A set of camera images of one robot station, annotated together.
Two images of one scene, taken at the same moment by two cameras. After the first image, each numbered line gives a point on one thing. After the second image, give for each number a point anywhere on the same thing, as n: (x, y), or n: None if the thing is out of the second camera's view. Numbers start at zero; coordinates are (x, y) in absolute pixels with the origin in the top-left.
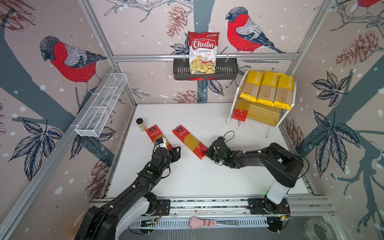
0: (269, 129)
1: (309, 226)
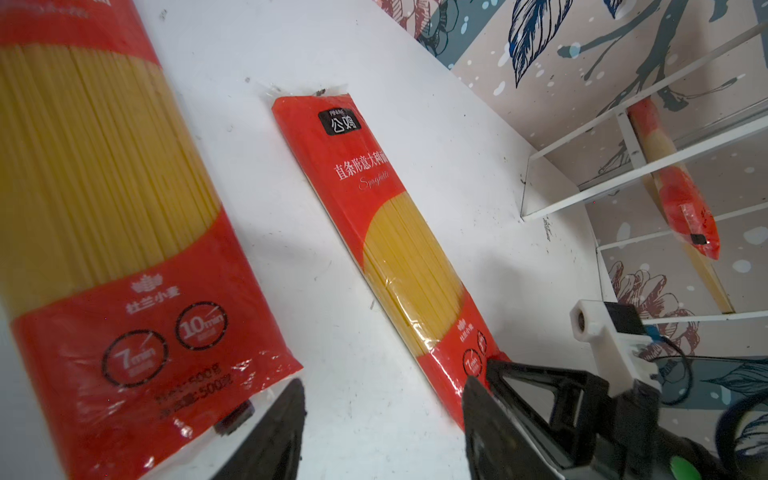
0: (716, 117)
1: None
